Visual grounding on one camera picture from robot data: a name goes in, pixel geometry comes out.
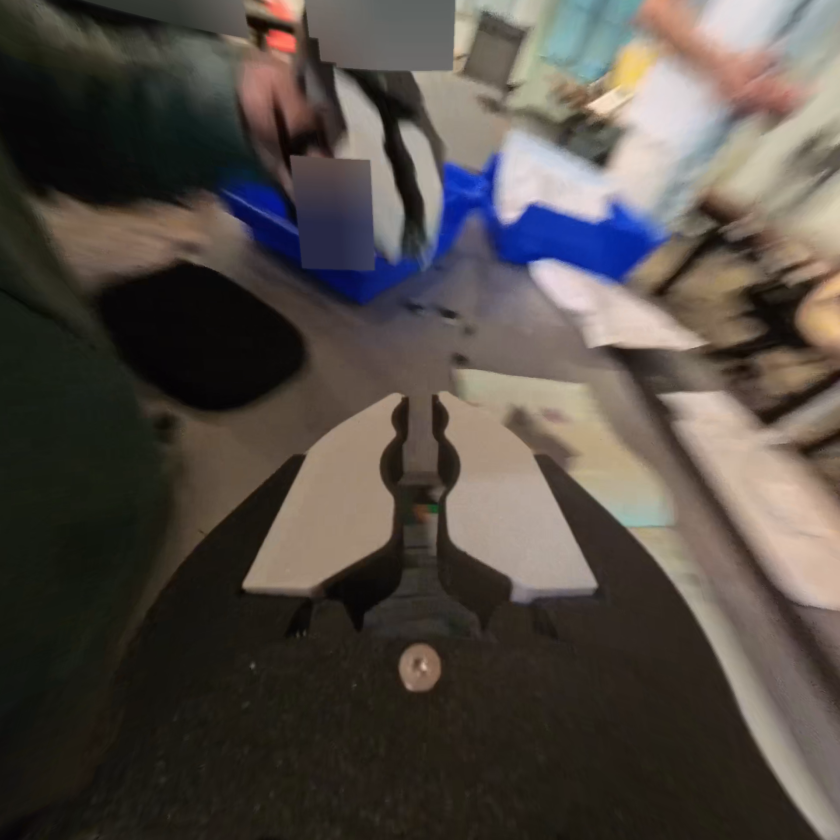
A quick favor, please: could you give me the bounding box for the blue plastic bin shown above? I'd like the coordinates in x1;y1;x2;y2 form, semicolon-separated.
220;161;490;306
486;153;668;284

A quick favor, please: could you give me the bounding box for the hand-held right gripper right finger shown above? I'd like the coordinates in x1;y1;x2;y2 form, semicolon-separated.
432;392;599;602

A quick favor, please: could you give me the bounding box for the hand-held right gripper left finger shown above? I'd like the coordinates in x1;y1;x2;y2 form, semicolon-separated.
241;392;409;599

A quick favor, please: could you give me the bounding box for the grey brick baseplate assembly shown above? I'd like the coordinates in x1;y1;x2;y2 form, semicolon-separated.
375;394;485;639

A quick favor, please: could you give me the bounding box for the grey desk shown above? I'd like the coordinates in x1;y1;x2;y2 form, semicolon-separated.
39;197;723;559

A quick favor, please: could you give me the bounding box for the person's left hand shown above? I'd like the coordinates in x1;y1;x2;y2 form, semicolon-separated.
238;58;342;193

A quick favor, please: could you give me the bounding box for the person's left forearm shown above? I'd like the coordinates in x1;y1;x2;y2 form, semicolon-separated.
0;0;277;206

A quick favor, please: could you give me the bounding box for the white paper sheet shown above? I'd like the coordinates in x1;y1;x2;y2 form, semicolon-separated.
495;128;614;225

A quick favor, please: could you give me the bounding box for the crumpled white paper bag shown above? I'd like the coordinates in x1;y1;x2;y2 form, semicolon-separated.
530;261;707;350

